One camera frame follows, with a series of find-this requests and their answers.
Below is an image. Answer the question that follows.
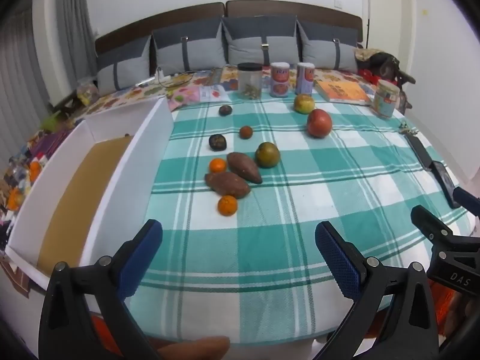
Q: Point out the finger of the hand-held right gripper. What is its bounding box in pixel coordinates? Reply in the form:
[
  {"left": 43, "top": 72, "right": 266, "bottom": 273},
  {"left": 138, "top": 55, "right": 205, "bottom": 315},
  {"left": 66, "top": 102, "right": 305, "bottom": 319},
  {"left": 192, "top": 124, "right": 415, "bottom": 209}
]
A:
[
  {"left": 410, "top": 205, "right": 457, "bottom": 249},
  {"left": 452, "top": 187, "right": 480, "bottom": 218}
]

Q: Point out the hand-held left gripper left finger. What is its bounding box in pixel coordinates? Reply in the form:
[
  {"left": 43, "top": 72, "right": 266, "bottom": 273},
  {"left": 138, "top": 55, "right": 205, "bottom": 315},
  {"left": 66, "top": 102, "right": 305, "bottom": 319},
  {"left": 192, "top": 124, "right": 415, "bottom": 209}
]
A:
[{"left": 38, "top": 219, "right": 164, "bottom": 360}]

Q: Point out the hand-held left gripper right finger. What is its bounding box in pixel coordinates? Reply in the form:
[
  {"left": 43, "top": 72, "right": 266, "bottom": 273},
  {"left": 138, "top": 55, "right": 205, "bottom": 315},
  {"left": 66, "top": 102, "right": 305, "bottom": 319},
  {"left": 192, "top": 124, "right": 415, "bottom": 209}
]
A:
[{"left": 314, "top": 220, "right": 439, "bottom": 360}]

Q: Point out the white box with brown bottom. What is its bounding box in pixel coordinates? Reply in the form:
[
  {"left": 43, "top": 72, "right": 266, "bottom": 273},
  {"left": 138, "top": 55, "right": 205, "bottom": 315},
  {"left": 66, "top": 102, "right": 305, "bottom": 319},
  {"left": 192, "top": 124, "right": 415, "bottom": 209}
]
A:
[{"left": 4, "top": 97, "right": 175, "bottom": 289}]

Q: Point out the sweet potato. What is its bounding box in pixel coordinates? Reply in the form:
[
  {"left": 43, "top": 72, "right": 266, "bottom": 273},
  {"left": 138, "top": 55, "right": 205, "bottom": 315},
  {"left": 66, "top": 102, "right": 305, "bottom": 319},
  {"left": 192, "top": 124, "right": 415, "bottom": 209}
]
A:
[
  {"left": 227, "top": 152, "right": 263, "bottom": 185},
  {"left": 204, "top": 172, "right": 251, "bottom": 199}
]

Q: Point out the large green-orange citrus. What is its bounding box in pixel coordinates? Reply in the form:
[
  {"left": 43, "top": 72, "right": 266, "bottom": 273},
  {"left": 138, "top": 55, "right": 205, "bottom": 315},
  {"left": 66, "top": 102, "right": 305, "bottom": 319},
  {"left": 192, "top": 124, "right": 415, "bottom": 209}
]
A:
[{"left": 255, "top": 142, "right": 281, "bottom": 169}]

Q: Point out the person's left hand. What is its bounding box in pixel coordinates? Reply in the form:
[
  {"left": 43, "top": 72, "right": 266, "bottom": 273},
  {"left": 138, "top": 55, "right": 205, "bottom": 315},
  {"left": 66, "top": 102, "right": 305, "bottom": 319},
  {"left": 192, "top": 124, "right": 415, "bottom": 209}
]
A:
[{"left": 148, "top": 335, "right": 231, "bottom": 360}]

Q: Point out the black phone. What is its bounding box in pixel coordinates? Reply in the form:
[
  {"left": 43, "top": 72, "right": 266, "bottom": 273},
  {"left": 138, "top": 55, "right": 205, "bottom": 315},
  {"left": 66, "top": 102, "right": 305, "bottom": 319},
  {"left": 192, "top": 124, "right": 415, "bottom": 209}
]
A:
[{"left": 429, "top": 160, "right": 462, "bottom": 209}]

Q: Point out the black remote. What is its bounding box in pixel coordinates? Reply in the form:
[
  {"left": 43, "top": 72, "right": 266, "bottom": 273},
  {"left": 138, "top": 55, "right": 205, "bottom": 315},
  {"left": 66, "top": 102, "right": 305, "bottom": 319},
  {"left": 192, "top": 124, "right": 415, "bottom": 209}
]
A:
[{"left": 406, "top": 134, "right": 436, "bottom": 171}]

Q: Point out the green checked cloth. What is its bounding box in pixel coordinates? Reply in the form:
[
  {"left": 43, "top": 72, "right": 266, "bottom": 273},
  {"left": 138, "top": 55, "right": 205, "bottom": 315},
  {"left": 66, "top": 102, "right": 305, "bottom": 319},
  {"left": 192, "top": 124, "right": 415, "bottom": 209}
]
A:
[{"left": 129, "top": 94, "right": 475, "bottom": 346}]

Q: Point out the pale can with colourful label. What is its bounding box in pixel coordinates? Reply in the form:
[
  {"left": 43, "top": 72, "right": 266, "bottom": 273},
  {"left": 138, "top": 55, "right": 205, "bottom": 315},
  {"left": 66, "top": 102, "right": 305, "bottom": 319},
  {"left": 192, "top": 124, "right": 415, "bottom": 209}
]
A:
[{"left": 372, "top": 79, "right": 400, "bottom": 119}]

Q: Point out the red apple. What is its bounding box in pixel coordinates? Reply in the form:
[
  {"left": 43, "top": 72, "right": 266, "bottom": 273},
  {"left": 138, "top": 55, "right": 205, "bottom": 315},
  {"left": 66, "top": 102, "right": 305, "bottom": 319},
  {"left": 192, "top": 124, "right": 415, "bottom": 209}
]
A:
[{"left": 307, "top": 109, "right": 333, "bottom": 138}]

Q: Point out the green-yellow apple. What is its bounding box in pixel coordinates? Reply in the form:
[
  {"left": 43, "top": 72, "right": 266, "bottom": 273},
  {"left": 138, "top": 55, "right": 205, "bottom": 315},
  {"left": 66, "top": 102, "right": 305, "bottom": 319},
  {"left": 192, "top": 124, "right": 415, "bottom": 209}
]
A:
[{"left": 293, "top": 94, "right": 315, "bottom": 115}]

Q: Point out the dark clothing pile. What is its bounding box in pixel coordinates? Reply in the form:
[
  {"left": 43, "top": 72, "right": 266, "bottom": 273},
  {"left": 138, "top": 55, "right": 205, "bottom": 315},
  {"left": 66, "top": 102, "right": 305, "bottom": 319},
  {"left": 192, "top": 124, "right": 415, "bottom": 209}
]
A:
[{"left": 354, "top": 49, "right": 417, "bottom": 85}]

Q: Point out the orange book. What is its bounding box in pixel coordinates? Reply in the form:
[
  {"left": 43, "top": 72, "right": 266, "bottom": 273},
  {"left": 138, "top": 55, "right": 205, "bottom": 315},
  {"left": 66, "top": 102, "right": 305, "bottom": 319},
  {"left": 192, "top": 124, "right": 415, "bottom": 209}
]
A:
[{"left": 314, "top": 80, "right": 372, "bottom": 106}]

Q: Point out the floral blanket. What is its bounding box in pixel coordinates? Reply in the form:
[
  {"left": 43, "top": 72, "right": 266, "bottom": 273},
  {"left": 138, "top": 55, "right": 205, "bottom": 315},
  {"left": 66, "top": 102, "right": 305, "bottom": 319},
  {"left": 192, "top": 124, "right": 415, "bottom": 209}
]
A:
[{"left": 49, "top": 65, "right": 379, "bottom": 121}]

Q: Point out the clear bag of snacks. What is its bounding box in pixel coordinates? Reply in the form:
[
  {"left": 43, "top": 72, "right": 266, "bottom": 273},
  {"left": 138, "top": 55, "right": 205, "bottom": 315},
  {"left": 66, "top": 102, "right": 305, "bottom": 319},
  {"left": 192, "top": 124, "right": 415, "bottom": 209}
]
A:
[{"left": 77, "top": 79, "right": 100, "bottom": 106}]

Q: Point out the white leaflet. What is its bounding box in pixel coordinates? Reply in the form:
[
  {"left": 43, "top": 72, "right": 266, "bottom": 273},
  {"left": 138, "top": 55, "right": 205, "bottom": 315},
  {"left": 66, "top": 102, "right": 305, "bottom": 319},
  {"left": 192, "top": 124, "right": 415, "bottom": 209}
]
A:
[{"left": 199, "top": 84, "right": 227, "bottom": 102}]

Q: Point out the white can with orange label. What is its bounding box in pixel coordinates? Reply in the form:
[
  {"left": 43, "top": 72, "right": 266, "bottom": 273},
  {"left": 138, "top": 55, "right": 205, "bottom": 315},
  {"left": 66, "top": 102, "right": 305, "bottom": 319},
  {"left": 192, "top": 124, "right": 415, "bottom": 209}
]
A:
[
  {"left": 270, "top": 62, "right": 290, "bottom": 98},
  {"left": 295, "top": 62, "right": 315, "bottom": 95}
]

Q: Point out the white power strip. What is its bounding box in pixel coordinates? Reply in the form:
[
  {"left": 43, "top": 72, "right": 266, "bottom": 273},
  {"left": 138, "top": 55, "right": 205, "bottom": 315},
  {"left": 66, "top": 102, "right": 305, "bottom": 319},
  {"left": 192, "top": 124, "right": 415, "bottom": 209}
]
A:
[{"left": 154, "top": 67, "right": 174, "bottom": 85}]

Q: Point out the grey pillow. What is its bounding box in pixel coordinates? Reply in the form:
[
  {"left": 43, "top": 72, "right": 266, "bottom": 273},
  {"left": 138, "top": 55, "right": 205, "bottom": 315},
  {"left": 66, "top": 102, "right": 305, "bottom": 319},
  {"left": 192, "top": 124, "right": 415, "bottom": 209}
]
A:
[
  {"left": 152, "top": 19, "right": 227, "bottom": 76},
  {"left": 221, "top": 15, "right": 302, "bottom": 66},
  {"left": 95, "top": 35, "right": 152, "bottom": 92},
  {"left": 296, "top": 19, "right": 362, "bottom": 72}
]

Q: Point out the clear jar with black lid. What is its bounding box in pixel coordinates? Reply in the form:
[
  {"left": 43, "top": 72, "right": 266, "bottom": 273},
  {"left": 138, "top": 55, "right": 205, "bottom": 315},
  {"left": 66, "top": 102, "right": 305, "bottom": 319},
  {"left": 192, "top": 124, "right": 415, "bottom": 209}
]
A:
[{"left": 237, "top": 62, "right": 263, "bottom": 101}]

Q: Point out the grey curtain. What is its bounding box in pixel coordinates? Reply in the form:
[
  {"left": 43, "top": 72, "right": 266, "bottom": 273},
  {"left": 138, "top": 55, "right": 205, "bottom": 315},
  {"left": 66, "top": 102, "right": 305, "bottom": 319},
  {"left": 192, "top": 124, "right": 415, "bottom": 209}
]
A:
[{"left": 0, "top": 0, "right": 91, "bottom": 121}]

